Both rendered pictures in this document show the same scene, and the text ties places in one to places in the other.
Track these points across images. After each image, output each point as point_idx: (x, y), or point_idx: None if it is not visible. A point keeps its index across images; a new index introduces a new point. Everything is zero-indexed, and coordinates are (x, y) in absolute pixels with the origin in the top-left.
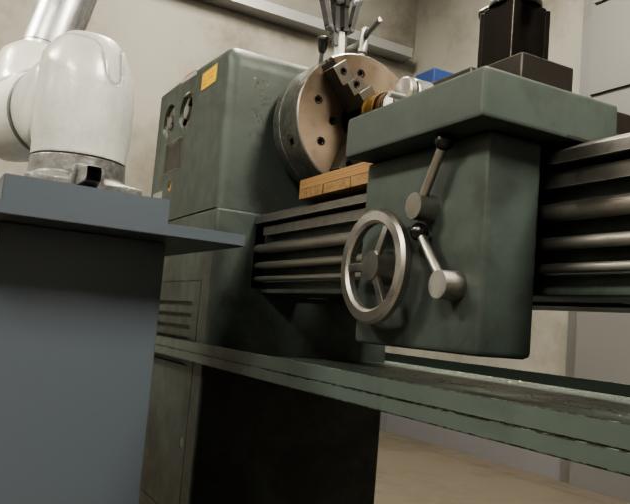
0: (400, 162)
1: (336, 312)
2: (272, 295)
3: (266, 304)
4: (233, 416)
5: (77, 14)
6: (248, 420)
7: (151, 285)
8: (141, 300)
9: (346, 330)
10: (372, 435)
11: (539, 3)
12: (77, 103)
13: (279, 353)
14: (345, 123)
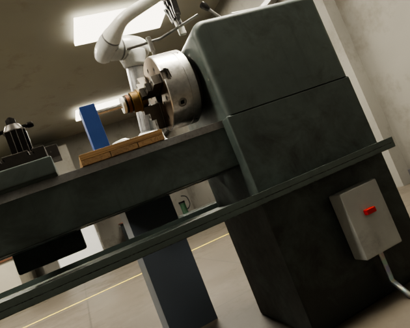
0: None
1: (233, 175)
2: (217, 176)
3: (218, 181)
4: (235, 233)
5: (138, 117)
6: (238, 235)
7: (126, 217)
8: (127, 222)
9: (239, 183)
10: (275, 243)
11: (3, 135)
12: None
13: (230, 202)
14: None
